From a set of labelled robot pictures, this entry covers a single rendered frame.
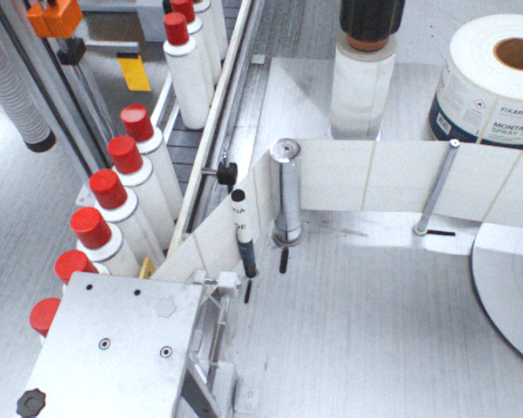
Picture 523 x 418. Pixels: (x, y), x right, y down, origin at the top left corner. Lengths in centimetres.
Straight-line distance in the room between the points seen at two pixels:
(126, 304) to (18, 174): 63
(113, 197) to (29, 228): 36
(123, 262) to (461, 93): 53
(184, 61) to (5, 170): 42
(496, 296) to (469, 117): 26
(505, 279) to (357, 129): 30
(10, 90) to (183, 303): 31
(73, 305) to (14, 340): 40
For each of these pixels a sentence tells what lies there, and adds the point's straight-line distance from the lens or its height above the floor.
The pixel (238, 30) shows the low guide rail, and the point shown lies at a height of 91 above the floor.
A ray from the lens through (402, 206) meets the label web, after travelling 68.
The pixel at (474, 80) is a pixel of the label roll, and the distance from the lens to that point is 75.
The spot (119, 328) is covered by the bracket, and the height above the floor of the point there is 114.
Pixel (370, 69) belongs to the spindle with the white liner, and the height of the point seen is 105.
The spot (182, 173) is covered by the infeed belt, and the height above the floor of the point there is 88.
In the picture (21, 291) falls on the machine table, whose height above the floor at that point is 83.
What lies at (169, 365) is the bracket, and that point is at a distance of 36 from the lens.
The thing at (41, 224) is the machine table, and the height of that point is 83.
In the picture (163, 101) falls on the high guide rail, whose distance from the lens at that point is 80.
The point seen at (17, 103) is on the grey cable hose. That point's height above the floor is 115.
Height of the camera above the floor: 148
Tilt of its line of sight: 55 degrees down
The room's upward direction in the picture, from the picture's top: 6 degrees counter-clockwise
